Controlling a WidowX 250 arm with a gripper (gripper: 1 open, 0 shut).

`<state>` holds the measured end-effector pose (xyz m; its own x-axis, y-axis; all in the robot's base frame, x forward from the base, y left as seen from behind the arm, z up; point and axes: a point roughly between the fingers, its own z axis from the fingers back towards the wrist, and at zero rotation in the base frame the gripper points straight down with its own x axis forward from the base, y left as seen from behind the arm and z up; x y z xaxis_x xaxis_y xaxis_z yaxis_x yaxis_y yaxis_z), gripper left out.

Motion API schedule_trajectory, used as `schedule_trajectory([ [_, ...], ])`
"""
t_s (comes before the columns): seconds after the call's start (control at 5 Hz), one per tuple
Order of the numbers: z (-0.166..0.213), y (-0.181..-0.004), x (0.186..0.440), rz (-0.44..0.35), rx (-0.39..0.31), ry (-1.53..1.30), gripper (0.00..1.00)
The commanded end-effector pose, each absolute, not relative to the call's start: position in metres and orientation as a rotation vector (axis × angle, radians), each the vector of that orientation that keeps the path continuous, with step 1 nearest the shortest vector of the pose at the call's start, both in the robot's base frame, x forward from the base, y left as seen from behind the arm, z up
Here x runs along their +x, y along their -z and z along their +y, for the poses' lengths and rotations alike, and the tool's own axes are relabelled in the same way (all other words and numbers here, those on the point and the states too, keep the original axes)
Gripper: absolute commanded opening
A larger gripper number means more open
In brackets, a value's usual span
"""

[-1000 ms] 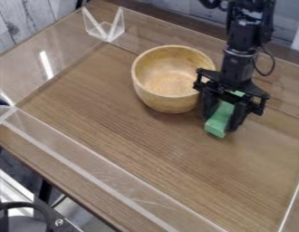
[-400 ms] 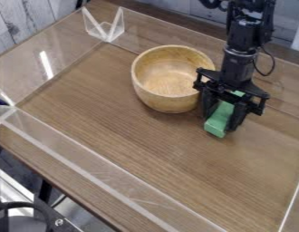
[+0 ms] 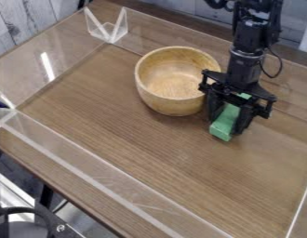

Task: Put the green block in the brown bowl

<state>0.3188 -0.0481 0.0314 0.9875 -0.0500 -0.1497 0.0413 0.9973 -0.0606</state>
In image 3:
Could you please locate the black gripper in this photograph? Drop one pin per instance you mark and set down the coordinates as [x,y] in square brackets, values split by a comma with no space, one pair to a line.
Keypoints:
[253,99]

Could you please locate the black table leg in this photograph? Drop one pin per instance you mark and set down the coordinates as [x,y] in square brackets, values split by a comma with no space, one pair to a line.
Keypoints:
[46,196]

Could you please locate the grey metal bracket with screw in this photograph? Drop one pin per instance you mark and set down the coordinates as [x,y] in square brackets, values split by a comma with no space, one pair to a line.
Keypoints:
[57,229]

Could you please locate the green rectangular block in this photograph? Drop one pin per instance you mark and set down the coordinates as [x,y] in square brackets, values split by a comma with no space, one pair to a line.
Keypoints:
[223,124]

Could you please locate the clear acrylic tray wall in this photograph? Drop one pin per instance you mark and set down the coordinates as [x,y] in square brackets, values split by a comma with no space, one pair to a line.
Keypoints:
[149,174]

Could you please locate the brown wooden bowl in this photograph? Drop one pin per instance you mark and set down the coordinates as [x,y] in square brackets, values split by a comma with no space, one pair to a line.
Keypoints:
[167,77]

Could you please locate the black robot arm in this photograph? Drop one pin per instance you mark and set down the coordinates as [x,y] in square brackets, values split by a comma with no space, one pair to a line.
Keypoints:
[256,32]

